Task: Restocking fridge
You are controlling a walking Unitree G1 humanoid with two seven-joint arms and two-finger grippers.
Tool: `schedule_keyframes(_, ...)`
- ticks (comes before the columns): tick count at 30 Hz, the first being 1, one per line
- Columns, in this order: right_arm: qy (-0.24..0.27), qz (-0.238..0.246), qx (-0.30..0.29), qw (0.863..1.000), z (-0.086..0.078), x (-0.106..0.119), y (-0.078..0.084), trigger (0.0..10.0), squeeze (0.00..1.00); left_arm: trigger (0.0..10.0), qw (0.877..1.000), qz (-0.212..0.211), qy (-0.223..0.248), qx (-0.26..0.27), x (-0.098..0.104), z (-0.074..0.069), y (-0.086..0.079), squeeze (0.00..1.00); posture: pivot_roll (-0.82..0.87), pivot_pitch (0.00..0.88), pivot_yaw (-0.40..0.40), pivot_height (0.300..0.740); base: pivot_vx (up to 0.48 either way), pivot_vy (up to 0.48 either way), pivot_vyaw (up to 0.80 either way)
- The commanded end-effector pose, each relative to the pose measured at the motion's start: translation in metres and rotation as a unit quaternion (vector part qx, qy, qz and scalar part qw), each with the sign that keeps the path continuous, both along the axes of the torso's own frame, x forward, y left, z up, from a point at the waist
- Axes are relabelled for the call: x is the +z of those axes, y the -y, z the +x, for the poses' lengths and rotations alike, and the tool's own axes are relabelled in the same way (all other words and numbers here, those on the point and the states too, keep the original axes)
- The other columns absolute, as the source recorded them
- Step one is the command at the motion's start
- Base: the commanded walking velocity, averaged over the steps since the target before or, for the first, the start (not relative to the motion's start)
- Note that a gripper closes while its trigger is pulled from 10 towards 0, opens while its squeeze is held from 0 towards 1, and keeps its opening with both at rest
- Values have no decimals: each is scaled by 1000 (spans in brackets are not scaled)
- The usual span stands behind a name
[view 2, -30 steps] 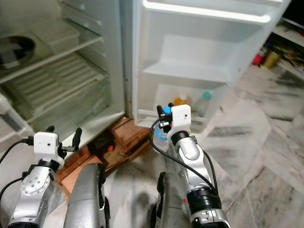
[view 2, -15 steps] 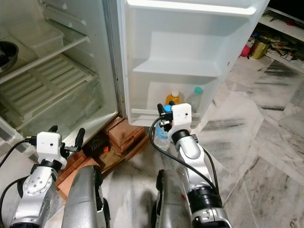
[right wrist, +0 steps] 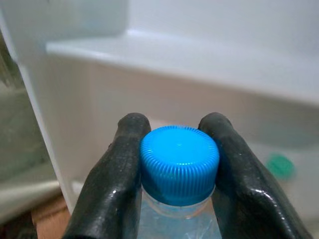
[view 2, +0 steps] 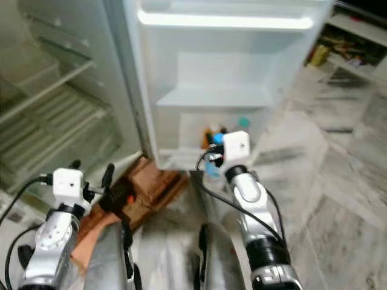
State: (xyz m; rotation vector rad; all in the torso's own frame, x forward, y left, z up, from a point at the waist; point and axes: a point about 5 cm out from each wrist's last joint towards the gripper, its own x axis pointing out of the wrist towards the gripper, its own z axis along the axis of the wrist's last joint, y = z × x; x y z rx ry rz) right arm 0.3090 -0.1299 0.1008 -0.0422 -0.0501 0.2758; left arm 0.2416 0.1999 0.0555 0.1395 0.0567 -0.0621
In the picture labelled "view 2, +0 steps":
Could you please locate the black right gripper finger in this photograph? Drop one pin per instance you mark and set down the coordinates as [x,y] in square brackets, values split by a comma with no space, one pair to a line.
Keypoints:
[210,140]
[222,131]

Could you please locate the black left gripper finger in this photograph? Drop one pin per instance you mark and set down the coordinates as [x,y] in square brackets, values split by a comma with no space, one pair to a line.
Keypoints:
[75,164]
[107,175]

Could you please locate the blue capped bottle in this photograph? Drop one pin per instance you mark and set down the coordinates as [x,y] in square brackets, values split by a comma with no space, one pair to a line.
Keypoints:
[217,140]

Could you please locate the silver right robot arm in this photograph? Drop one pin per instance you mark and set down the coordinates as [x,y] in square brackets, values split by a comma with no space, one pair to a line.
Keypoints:
[248,190]

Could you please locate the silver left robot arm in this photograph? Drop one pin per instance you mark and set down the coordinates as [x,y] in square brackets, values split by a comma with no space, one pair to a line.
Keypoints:
[54,241]

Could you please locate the glass fridge shelf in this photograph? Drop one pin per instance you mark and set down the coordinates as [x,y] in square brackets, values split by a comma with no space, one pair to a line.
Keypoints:
[48,90]

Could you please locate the orange bottle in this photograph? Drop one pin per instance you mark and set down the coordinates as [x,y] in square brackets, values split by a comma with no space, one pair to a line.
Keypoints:
[207,140]

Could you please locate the small teal lid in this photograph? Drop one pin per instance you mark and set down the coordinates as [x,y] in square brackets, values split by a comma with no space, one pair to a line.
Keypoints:
[243,121]

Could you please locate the clear crisper drawer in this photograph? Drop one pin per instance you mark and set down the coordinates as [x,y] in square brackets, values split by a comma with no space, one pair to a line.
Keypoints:
[60,133]

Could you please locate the grey robot left leg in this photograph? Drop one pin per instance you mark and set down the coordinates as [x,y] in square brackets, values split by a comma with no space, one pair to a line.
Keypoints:
[106,260]

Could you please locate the grey robot leg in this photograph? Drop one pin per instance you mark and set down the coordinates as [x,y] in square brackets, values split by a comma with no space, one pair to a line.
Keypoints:
[106,260]
[221,260]

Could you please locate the black plastic piece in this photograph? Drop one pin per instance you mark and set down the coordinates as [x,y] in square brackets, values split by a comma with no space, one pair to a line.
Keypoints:
[25,257]

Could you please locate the grey robot right leg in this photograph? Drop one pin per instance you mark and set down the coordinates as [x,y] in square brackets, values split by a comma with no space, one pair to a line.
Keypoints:
[221,260]

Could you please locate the gold can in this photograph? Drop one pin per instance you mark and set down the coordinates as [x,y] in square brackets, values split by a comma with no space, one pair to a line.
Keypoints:
[320,54]

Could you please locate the white shelf cabinet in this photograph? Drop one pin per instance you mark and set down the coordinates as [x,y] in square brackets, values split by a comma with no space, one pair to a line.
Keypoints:
[363,30]

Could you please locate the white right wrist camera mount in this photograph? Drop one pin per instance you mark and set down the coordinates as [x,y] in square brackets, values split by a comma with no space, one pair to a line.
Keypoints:
[236,145]

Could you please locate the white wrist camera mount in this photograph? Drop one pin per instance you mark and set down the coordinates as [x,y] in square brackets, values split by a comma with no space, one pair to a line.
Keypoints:
[236,145]
[68,186]

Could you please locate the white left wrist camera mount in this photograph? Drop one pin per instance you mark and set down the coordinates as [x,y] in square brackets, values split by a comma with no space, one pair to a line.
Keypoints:
[68,186]

